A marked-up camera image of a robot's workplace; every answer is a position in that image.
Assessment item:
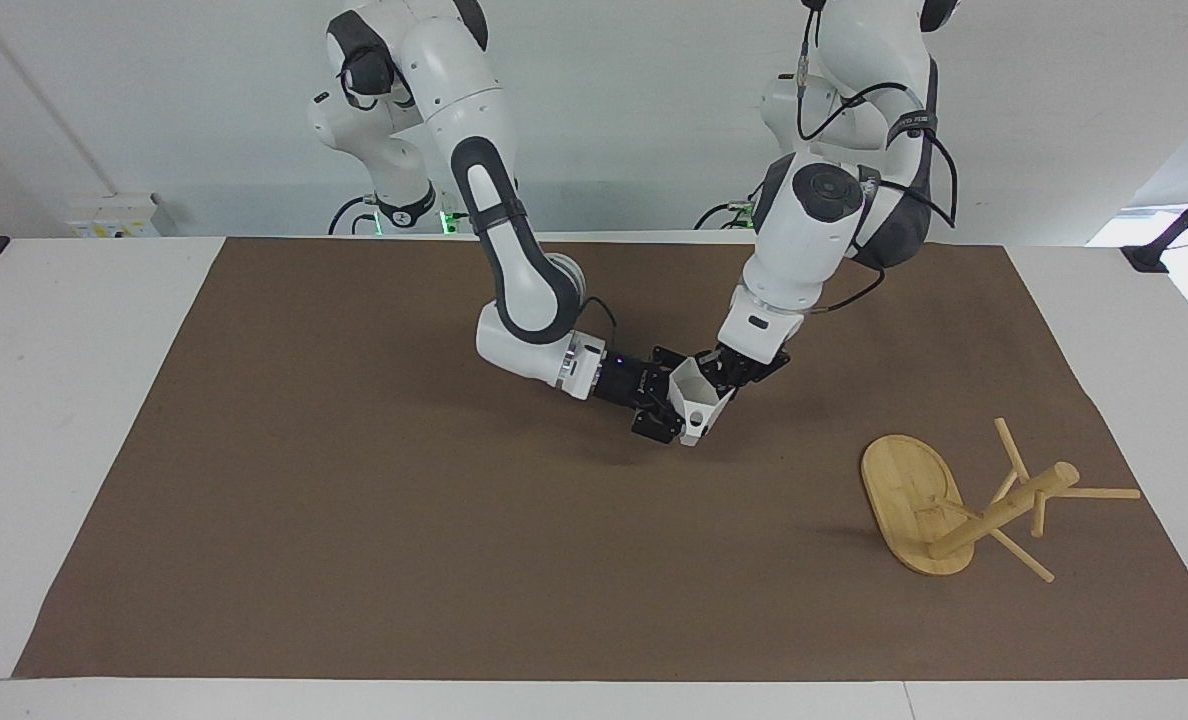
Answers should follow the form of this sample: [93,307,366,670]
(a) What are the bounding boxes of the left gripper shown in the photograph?
[695,344,792,393]

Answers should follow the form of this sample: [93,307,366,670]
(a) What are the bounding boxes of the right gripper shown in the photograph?
[593,345,696,447]

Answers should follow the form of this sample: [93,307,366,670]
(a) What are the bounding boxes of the white cup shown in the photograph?
[667,355,738,448]

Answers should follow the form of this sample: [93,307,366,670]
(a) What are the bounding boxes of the wooden cup rack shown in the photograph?
[859,417,1143,585]

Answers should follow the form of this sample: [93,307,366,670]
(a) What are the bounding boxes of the white wall socket box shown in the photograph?
[63,194,162,240]

